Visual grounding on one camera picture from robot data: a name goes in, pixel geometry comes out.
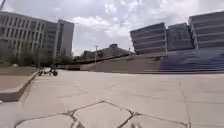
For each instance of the low brown building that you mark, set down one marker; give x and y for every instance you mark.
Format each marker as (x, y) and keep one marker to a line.
(106, 52)

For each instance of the pale lamp pole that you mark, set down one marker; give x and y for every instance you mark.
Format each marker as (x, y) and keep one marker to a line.
(96, 53)

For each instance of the grey concrete slab pavement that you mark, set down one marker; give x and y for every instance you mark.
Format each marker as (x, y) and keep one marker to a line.
(110, 90)

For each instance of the wide concrete stairway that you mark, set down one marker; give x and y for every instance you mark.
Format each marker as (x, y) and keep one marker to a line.
(173, 61)

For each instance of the small wheeled vehicle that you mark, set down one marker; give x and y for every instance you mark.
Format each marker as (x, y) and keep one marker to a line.
(47, 71)

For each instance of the tiered grey concrete building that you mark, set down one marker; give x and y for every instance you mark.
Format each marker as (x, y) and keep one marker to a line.
(180, 35)

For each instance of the row of trees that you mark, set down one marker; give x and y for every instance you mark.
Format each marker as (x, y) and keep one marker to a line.
(26, 56)

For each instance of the large grey office building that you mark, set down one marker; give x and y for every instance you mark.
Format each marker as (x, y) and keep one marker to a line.
(30, 35)

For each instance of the raised concrete platform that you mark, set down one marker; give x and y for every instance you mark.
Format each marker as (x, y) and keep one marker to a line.
(11, 83)

